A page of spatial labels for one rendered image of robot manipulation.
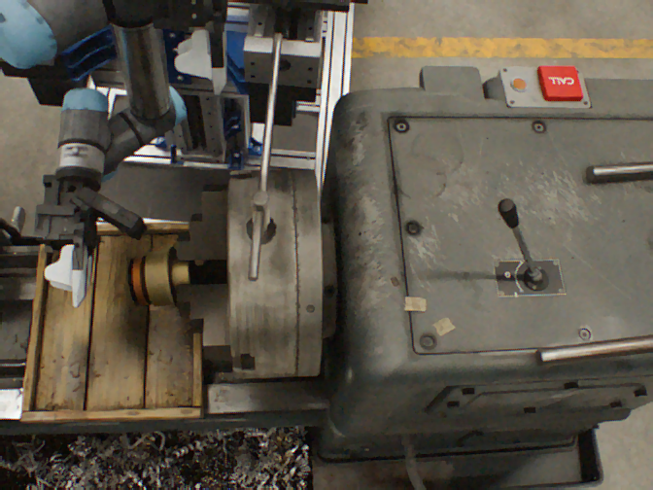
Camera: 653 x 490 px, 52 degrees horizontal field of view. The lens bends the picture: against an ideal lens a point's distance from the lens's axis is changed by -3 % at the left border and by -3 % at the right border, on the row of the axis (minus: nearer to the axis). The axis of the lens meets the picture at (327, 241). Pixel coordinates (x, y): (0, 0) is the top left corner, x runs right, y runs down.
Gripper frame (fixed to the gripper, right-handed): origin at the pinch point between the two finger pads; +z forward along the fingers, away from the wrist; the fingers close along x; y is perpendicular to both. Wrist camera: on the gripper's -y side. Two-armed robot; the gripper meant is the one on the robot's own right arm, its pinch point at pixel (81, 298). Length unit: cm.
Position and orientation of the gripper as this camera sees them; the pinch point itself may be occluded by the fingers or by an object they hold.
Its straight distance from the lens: 108.1
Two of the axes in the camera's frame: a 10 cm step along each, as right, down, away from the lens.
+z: 0.4, 9.4, -3.5
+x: 1.3, -3.5, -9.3
